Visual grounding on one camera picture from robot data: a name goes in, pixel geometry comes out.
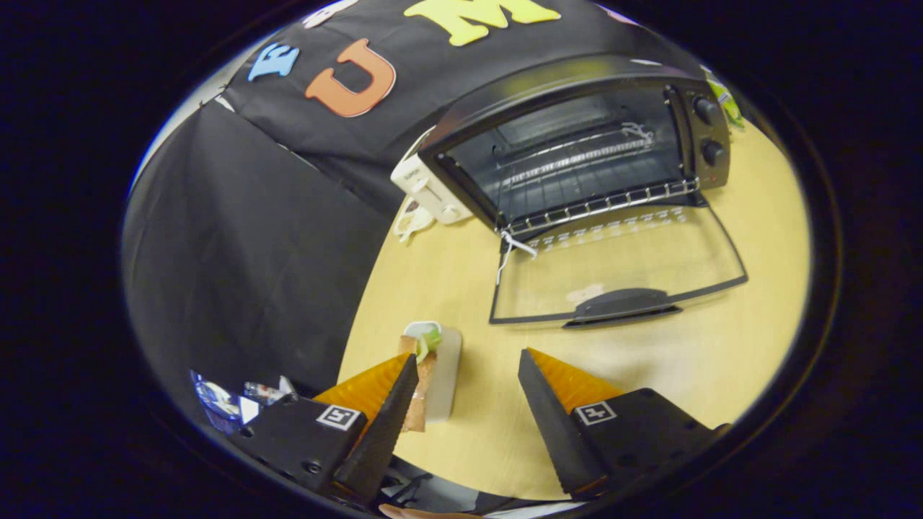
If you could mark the black toaster oven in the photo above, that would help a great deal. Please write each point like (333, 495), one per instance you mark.
(548, 79)

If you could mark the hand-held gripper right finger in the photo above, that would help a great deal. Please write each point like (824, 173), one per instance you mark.
(551, 425)

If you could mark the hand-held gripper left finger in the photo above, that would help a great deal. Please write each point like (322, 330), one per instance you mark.
(382, 432)

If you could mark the small white divided dish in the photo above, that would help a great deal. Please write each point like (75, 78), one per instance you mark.
(412, 220)

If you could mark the white slot toaster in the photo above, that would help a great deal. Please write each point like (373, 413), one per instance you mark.
(425, 191)

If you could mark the toy sandwich with lettuce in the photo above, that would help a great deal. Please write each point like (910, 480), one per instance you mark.
(443, 375)

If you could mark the blue and white packet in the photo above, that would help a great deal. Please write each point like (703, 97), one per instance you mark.
(216, 400)

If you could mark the green label plastic bottle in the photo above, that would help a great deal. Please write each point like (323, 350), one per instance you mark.
(725, 101)

